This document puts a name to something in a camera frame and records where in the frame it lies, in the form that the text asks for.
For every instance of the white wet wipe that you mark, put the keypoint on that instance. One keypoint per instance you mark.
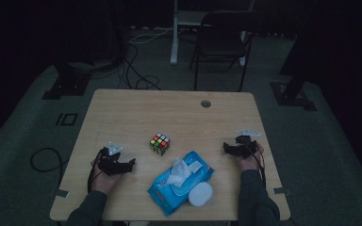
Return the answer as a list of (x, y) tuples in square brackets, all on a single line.
[(180, 172)]

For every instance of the grey tape piece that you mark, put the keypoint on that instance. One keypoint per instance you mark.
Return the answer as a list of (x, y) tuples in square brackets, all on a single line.
[(282, 190), (62, 193)]

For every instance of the black stand with base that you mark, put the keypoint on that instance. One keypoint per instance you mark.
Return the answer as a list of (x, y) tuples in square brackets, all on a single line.
[(67, 84), (292, 94)]

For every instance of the colourful puzzle cube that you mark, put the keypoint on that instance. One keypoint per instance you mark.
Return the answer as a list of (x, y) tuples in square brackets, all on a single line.
[(159, 144)]

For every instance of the person's left hand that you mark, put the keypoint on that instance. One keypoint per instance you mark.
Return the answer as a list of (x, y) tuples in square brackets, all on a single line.
[(105, 182)]

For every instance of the person's right hand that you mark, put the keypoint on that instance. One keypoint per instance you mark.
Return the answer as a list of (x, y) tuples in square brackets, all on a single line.
[(250, 162)]

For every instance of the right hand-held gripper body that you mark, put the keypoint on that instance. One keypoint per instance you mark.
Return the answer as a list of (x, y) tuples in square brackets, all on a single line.
[(243, 147)]

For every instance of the white round lid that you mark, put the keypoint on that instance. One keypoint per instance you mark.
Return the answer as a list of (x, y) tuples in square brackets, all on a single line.
[(200, 194)]

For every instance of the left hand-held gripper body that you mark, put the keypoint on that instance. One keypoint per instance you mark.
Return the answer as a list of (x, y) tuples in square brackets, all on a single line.
[(111, 164)]

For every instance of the black folding chair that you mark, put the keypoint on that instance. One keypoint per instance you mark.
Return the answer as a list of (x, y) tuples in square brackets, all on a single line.
[(223, 40)]

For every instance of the blue wet wipe packet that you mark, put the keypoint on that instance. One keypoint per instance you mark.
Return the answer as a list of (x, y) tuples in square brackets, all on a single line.
[(172, 185)]

